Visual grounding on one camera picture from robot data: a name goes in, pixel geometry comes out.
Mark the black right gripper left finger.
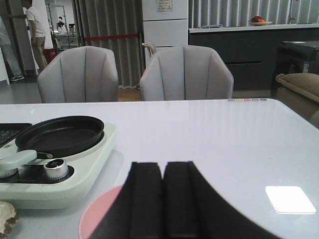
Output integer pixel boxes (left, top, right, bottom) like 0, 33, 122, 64
89, 162, 162, 239

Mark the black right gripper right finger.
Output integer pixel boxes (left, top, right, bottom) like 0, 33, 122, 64
163, 161, 274, 239

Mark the pink bowl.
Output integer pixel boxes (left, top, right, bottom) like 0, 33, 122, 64
78, 185, 123, 239

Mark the white bread slice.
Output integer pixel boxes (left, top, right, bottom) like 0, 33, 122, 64
0, 201, 19, 239

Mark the mint green breakfast maker base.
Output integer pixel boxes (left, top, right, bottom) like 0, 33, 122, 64
0, 123, 117, 209

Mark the right silver control knob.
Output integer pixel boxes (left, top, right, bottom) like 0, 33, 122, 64
43, 159, 68, 181

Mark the silver control knob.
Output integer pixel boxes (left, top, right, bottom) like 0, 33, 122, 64
43, 159, 68, 181
0, 168, 18, 179

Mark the black round frying pan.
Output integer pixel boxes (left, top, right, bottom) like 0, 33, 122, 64
15, 116, 104, 159

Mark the right grey upholstered chair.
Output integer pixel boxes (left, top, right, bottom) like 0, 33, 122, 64
140, 45, 234, 101

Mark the grey upholstered chair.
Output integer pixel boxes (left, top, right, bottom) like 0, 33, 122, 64
140, 45, 234, 101
37, 46, 119, 103

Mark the left silver control knob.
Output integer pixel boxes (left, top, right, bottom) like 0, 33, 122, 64
0, 168, 18, 179

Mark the left grey upholstered chair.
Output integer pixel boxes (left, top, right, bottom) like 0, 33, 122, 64
37, 46, 119, 103

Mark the beige sofa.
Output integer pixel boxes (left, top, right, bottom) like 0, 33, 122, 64
275, 73, 319, 127

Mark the dark grey kitchen counter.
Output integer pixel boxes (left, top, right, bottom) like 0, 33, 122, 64
188, 24, 319, 91

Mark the red barrier tape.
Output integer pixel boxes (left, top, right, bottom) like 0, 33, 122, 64
83, 33, 139, 41

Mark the person at left edge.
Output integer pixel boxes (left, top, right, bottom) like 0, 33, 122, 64
0, 18, 24, 82

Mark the metal shelf rack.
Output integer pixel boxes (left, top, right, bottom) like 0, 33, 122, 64
45, 0, 78, 52

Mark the white refrigerator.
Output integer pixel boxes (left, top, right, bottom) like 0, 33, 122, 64
142, 0, 188, 65

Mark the fruit plate on counter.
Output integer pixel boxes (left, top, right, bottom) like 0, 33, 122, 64
250, 15, 273, 26

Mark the person in white shirt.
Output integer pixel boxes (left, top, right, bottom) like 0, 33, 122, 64
8, 0, 47, 71

